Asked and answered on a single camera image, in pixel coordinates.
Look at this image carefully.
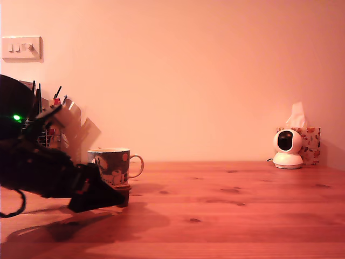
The brown coffee capsule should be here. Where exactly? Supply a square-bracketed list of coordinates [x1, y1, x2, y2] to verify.
[115, 184, 132, 208]

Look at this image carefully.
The white mug with cartoon print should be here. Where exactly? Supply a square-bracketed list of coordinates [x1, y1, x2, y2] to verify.
[87, 147, 145, 189]

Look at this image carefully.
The white tissue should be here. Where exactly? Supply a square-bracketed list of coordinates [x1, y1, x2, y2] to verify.
[285, 101, 308, 128]

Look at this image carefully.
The floral tissue box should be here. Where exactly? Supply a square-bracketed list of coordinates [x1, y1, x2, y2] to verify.
[276, 126, 321, 166]

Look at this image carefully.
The metal wire utensil rack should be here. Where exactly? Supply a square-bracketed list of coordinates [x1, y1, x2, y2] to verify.
[21, 118, 68, 152]

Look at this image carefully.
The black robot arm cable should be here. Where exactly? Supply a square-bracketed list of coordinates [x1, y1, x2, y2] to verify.
[0, 188, 28, 218]

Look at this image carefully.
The white wall light switch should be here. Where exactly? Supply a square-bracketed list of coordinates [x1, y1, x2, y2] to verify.
[1, 36, 44, 64]

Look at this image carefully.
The small white round camera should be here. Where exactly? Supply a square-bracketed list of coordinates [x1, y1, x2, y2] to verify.
[272, 128, 305, 170]

